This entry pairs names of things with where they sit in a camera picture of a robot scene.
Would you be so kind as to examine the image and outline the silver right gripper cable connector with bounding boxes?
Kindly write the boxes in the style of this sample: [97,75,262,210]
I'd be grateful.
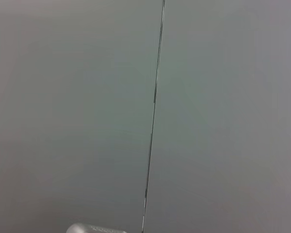
[66,222,129,233]

